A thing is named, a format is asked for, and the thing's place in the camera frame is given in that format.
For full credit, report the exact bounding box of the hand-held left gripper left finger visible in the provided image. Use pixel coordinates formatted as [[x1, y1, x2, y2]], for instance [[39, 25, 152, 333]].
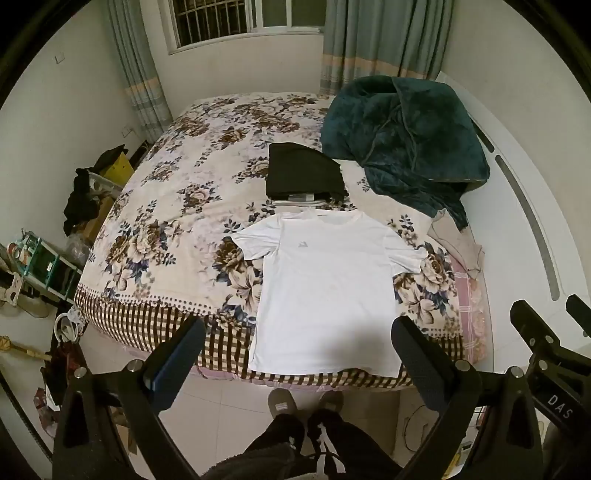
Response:
[[52, 315, 206, 480]]

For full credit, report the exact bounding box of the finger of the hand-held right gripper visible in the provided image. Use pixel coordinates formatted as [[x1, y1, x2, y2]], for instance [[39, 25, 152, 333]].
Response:
[[510, 299, 562, 366], [565, 294, 591, 339]]

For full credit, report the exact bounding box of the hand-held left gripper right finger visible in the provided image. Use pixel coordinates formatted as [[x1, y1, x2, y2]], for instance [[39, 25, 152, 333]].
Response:
[[391, 316, 544, 480]]

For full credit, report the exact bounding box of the white t-shirt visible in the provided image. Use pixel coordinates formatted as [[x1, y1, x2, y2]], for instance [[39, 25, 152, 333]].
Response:
[[231, 210, 428, 377]]

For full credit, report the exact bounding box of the pink mattress pad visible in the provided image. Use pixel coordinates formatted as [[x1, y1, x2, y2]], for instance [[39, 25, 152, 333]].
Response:
[[450, 257, 490, 366]]

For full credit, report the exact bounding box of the grey slipper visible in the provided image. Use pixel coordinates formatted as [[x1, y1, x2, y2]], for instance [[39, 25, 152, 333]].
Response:
[[268, 388, 297, 418], [317, 390, 345, 416]]

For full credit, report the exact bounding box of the dark red bag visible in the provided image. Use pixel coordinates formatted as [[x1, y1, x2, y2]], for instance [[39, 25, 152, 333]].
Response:
[[39, 342, 88, 412]]

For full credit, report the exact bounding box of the white plastic bag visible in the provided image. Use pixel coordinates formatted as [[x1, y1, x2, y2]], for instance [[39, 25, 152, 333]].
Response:
[[54, 311, 88, 345]]

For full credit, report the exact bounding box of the beige cloth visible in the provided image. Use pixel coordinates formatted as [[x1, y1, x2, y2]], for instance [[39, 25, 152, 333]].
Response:
[[427, 209, 485, 278]]

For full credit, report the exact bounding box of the person's right leg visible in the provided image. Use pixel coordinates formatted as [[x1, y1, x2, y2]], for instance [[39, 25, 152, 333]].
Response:
[[305, 408, 403, 480]]

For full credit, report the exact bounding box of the person's leg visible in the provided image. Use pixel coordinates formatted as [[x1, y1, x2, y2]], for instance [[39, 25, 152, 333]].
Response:
[[305, 408, 403, 480], [203, 412, 306, 480]]

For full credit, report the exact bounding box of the white bed headboard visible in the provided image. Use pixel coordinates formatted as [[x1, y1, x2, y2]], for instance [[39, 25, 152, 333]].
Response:
[[434, 69, 591, 370]]

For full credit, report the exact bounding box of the person's left leg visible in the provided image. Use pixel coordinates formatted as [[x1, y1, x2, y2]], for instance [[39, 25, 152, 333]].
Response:
[[203, 412, 306, 480]]

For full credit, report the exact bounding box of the wooden stick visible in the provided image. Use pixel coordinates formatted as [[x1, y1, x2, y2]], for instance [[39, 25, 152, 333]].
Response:
[[0, 338, 52, 363]]

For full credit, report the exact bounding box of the clear plastic bag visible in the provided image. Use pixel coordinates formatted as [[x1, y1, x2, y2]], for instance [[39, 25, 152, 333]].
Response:
[[65, 233, 91, 267]]

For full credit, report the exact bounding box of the floral bed sheet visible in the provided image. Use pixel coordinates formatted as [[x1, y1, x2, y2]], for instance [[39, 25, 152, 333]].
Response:
[[74, 92, 465, 387]]

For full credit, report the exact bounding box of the teal storage rack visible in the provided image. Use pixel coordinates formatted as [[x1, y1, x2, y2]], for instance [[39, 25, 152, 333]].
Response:
[[9, 230, 82, 305]]

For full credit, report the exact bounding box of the cardboard box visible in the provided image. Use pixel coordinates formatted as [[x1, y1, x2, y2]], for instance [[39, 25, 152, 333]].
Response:
[[83, 196, 116, 241]]

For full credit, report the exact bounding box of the black hanging clothing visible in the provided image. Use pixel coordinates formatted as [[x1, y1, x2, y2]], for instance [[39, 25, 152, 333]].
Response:
[[63, 168, 100, 234]]

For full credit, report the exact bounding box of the white folded garment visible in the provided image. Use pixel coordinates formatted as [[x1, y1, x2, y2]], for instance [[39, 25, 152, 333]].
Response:
[[270, 194, 334, 209]]

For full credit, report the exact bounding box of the white plastic basket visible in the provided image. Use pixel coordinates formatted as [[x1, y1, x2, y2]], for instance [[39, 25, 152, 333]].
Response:
[[88, 173, 123, 193]]

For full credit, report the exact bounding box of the yellow box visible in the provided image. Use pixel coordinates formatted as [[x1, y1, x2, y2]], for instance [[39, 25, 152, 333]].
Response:
[[99, 153, 136, 188]]

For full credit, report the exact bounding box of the black folded garment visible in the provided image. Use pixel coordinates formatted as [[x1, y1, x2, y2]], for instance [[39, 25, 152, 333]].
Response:
[[265, 143, 350, 203]]

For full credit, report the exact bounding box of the dark green plush blanket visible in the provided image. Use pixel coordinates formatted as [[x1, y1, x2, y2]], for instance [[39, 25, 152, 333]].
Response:
[[321, 75, 491, 230]]

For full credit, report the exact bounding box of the black cloth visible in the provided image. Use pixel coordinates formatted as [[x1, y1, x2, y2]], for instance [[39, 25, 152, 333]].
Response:
[[94, 144, 128, 171]]

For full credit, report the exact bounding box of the grey-green striped curtain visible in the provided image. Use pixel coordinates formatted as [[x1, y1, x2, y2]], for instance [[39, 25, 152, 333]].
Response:
[[107, 0, 174, 145], [320, 0, 448, 96]]

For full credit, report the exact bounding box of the barred window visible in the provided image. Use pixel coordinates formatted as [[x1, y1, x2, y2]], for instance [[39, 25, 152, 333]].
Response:
[[168, 0, 327, 55]]

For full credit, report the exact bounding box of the black cable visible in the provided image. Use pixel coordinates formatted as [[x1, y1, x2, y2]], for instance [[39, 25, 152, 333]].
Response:
[[401, 403, 431, 452]]

